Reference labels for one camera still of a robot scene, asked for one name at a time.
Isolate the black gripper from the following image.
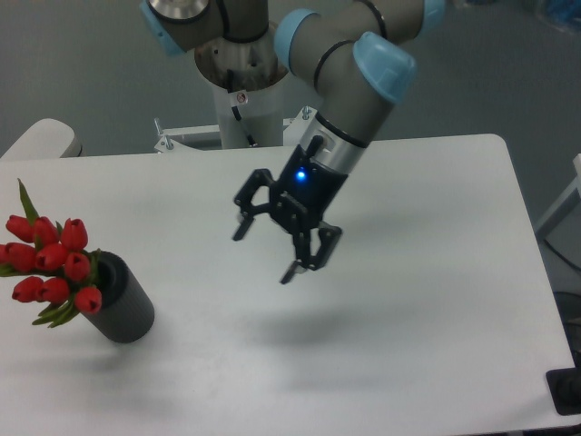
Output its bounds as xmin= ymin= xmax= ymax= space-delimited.
xmin=232 ymin=145 xmax=348 ymax=284

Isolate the red tulip bouquet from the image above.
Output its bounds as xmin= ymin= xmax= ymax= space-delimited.
xmin=1 ymin=182 xmax=104 ymax=328

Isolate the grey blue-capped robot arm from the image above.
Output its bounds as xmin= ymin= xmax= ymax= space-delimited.
xmin=140 ymin=1 xmax=446 ymax=282

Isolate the dark grey ribbed vase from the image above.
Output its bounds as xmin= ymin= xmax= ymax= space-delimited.
xmin=83 ymin=252 xmax=155 ymax=344

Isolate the white chair armrest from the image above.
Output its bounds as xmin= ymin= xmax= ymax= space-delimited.
xmin=1 ymin=118 xmax=84 ymax=162

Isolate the blue items plastic bag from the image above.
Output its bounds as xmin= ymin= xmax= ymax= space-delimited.
xmin=536 ymin=0 xmax=580 ymax=34

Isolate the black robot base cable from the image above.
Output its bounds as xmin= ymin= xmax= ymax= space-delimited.
xmin=230 ymin=104 xmax=259 ymax=149

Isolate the white furniture frame right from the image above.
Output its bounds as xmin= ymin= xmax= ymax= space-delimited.
xmin=534 ymin=154 xmax=580 ymax=241

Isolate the black cable grommet box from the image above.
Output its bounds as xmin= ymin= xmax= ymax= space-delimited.
xmin=546 ymin=368 xmax=580 ymax=416

